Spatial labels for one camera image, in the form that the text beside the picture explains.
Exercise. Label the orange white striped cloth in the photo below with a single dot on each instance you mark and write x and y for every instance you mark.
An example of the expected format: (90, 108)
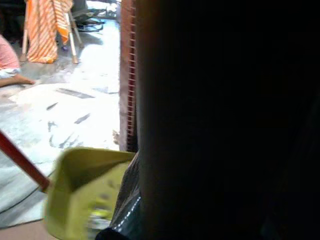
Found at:
(41, 30)

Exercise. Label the person in pink shirt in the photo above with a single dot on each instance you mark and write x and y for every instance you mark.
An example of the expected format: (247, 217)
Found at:
(7, 57)

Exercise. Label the red-brown plastic grille panel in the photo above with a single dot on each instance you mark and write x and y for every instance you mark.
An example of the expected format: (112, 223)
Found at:
(131, 75)

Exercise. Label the black plastic trash bag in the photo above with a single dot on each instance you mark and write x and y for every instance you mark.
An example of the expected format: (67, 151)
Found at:
(128, 200)

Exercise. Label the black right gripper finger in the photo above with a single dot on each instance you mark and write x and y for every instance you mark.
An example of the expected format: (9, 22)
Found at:
(110, 235)

